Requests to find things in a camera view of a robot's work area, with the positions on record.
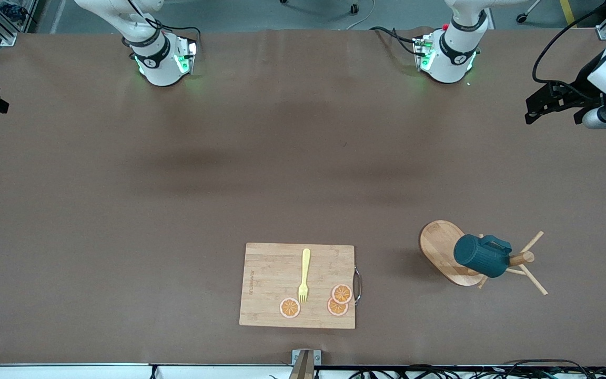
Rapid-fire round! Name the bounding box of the teal cup yellow inside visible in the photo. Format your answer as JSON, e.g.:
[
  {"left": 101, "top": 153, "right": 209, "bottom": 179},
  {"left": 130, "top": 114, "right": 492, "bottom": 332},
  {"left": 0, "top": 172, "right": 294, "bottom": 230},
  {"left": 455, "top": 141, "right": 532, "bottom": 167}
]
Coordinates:
[{"left": 453, "top": 234, "right": 513, "bottom": 279}]

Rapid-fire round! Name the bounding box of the wooden mug tree rack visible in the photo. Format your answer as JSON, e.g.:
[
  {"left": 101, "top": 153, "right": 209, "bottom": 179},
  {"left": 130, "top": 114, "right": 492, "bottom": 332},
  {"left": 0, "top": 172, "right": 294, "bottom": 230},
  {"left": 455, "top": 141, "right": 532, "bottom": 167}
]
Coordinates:
[{"left": 419, "top": 220, "right": 549, "bottom": 296}]

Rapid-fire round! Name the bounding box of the chair leg with caster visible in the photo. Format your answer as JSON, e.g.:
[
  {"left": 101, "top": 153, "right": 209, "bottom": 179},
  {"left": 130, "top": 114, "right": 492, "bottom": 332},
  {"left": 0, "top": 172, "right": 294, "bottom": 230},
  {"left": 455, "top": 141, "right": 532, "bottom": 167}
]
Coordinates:
[{"left": 516, "top": 0, "right": 541, "bottom": 24}]

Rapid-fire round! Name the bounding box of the brown table cover sheet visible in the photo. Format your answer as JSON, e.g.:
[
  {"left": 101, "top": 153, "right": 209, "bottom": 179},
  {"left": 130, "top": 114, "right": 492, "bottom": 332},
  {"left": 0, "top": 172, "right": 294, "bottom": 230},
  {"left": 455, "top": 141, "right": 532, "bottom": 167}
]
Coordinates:
[{"left": 0, "top": 26, "right": 606, "bottom": 367}]

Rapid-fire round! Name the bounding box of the yellow plastic fork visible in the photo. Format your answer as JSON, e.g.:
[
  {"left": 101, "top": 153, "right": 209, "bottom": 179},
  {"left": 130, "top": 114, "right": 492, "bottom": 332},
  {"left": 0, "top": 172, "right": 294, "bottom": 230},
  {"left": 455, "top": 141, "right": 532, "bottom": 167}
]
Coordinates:
[{"left": 298, "top": 248, "right": 312, "bottom": 305}]

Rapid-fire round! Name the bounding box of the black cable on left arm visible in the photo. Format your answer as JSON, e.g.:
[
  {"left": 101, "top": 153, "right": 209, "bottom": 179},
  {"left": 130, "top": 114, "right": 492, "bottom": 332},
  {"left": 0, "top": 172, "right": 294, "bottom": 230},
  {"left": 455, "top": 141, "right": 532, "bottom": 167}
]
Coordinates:
[{"left": 532, "top": 0, "right": 606, "bottom": 86}]

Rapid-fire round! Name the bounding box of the black left arm base cable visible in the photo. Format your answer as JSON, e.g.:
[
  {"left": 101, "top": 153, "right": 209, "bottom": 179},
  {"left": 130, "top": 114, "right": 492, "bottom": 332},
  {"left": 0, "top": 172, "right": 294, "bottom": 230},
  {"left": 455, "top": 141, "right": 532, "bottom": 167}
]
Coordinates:
[{"left": 370, "top": 26, "right": 420, "bottom": 56}]

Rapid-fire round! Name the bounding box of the black arm base cable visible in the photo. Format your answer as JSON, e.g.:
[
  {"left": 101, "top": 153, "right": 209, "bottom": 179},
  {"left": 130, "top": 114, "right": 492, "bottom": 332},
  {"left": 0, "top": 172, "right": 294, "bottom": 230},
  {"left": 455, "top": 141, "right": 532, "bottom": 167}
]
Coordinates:
[
  {"left": 145, "top": 18, "right": 202, "bottom": 53},
  {"left": 370, "top": 26, "right": 420, "bottom": 56}
]

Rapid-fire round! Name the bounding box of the white floor cable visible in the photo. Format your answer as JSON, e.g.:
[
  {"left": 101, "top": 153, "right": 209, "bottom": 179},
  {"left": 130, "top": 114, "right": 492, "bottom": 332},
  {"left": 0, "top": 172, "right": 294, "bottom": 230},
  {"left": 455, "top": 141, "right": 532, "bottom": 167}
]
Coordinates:
[{"left": 346, "top": 0, "right": 376, "bottom": 31}]

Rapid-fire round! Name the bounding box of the black right arm base cable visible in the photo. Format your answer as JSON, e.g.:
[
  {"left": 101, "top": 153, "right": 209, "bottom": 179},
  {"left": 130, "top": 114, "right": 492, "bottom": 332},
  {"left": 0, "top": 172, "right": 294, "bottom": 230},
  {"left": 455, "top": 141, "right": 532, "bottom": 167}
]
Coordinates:
[{"left": 145, "top": 18, "right": 202, "bottom": 53}]

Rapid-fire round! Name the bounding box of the black cable bundle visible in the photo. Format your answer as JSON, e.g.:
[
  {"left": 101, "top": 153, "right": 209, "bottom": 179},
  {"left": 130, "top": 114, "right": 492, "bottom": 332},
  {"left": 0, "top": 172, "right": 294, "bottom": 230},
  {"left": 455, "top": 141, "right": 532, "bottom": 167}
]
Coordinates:
[{"left": 349, "top": 359, "right": 606, "bottom": 379}]

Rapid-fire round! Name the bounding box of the bamboo cutting board metal handle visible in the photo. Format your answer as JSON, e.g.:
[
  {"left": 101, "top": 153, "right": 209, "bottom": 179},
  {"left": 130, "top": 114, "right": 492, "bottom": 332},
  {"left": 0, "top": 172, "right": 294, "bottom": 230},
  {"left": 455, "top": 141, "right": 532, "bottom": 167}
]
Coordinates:
[{"left": 239, "top": 242, "right": 362, "bottom": 330}]

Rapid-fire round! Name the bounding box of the metal bracket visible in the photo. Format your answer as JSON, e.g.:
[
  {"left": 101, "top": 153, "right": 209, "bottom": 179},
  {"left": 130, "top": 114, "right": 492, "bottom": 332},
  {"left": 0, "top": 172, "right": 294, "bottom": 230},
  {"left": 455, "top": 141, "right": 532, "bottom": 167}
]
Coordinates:
[{"left": 288, "top": 349, "right": 322, "bottom": 379}]

